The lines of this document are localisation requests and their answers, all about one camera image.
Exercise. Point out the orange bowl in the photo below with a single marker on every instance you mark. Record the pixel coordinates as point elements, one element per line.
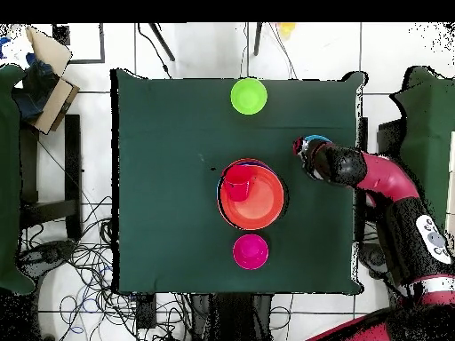
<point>256,160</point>
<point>263,202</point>

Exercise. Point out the purple bowl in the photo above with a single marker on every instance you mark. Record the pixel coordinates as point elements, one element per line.
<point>263,163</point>

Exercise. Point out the green cloth side table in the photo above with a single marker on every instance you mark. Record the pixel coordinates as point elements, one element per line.
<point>9,177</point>
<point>426,124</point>

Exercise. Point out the red cup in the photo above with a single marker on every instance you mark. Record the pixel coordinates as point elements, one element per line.
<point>238,183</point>

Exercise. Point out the black stand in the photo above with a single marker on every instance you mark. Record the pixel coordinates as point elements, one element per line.
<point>73,160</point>

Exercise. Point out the cardboard box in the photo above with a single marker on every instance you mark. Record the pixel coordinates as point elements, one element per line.
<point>53,106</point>

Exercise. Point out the small green bowl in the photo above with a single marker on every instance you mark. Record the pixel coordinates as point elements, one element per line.
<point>249,96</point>

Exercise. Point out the yellow object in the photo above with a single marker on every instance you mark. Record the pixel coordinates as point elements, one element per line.
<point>286,29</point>

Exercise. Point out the black tripod leg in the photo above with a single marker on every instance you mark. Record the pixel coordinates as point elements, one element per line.
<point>161,42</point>
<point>257,39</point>

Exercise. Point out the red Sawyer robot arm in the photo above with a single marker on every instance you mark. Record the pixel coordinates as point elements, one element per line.
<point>387,181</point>

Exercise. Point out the large blue bowl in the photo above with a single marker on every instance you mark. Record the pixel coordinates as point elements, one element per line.
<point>218,199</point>

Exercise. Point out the small blue ribbed bowl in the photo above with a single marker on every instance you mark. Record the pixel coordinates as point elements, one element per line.
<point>316,137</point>

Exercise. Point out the black metal frame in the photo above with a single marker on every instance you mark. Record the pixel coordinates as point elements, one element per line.
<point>102,42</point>

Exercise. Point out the pink bowl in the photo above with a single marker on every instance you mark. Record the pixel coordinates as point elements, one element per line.
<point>250,252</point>

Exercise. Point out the dark green tablecloth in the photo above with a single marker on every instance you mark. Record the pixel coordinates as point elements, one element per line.
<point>160,142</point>

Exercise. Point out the dark blue cloth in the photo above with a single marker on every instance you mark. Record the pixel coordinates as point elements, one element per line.
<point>35,88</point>

